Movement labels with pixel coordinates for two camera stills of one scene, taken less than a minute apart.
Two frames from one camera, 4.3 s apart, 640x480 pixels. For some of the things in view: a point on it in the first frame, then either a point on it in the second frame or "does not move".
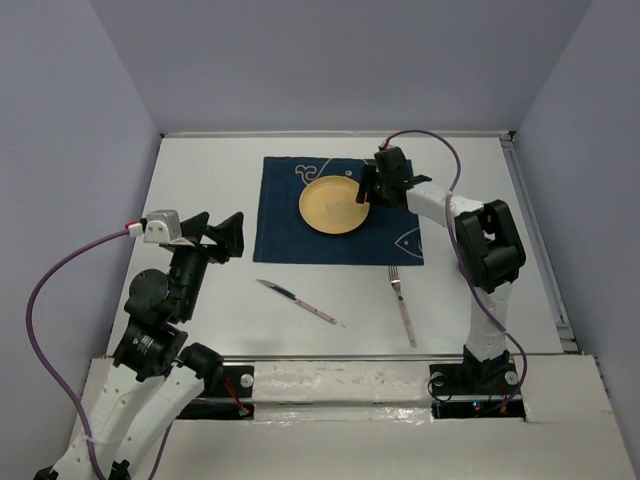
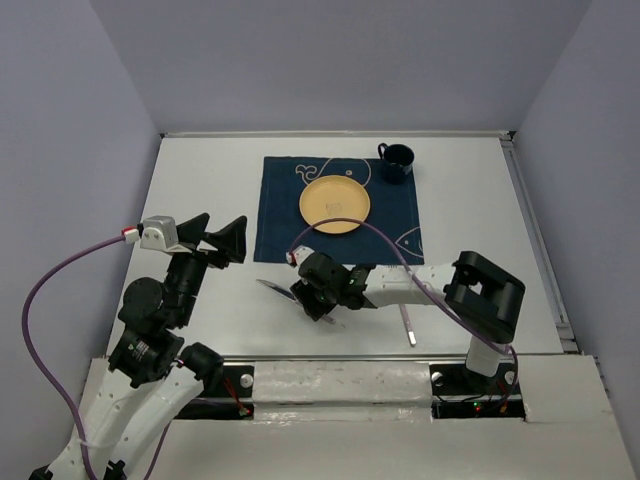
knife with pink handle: x=299 y=302 does not move
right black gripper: x=369 y=177 → x=313 y=308
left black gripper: x=229 y=233 does not move
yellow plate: x=329 y=204 does not move
